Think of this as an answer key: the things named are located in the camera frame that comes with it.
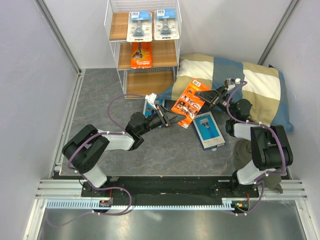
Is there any top wooden shelf board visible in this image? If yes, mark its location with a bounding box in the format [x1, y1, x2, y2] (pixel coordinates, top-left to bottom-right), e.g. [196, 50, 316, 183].
[104, 11, 155, 42]

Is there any clear blister razor pack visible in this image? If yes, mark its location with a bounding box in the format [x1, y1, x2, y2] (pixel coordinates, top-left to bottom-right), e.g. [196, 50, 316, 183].
[126, 11, 153, 43]
[154, 8, 180, 41]

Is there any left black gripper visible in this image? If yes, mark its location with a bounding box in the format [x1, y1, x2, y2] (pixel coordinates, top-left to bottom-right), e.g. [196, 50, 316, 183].
[138, 104, 187, 136]

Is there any grey slotted cable duct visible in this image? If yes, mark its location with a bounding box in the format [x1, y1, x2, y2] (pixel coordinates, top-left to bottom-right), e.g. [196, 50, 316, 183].
[46, 198, 236, 211]

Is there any olive green cloth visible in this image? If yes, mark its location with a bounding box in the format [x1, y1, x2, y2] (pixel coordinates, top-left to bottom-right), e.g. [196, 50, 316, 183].
[233, 139, 283, 194]

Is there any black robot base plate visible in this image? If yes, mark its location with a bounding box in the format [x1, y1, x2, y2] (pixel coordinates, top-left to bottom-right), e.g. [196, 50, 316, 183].
[81, 176, 259, 205]

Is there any right aluminium frame post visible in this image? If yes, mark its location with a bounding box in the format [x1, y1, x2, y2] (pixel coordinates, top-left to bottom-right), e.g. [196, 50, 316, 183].
[257, 0, 301, 65]

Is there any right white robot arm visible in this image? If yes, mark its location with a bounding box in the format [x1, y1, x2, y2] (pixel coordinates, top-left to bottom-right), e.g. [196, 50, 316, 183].
[195, 86, 293, 197]

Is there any aluminium frame post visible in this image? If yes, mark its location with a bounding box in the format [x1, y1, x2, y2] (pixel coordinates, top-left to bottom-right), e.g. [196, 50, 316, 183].
[257, 0, 301, 65]
[34, 0, 82, 76]

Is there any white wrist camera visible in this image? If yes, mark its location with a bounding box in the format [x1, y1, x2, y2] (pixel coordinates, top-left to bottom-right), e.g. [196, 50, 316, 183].
[224, 78, 241, 92]
[145, 93, 157, 109]

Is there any white wire shelf unit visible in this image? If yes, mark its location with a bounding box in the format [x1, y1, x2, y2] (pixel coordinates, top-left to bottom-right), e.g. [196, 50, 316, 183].
[104, 0, 182, 99]

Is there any blue beige checkered pillow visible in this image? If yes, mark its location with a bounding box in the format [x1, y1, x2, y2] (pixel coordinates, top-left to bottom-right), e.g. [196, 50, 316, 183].
[158, 53, 294, 133]

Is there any orange Gillette Fusion box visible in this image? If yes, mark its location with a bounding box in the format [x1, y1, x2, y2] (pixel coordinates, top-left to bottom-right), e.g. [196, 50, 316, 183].
[130, 42, 153, 69]

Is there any middle wooden shelf board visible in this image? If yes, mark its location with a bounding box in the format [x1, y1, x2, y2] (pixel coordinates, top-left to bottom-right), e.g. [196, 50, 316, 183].
[117, 40, 178, 70]

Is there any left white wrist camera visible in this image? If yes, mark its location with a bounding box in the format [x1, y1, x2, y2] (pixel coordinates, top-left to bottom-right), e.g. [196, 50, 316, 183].
[145, 93, 157, 109]

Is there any orange razor box back-side up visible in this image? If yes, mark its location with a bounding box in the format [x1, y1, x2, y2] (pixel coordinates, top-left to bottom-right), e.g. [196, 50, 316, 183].
[171, 78, 211, 129]

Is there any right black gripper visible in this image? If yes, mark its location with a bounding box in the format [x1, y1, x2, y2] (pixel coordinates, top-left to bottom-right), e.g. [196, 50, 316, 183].
[193, 84, 235, 119]

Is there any left aluminium frame post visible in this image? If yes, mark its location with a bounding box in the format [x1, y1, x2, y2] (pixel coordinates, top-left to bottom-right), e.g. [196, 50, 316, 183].
[34, 0, 82, 76]

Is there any blue razor box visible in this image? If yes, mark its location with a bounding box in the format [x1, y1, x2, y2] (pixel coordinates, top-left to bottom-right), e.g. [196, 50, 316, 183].
[143, 98, 165, 118]
[192, 112, 226, 150]

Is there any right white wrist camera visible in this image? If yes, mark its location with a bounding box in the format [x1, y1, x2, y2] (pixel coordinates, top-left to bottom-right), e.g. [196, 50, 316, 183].
[224, 78, 241, 92]

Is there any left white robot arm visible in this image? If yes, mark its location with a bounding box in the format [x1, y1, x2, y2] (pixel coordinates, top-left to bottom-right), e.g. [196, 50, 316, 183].
[62, 104, 186, 197]

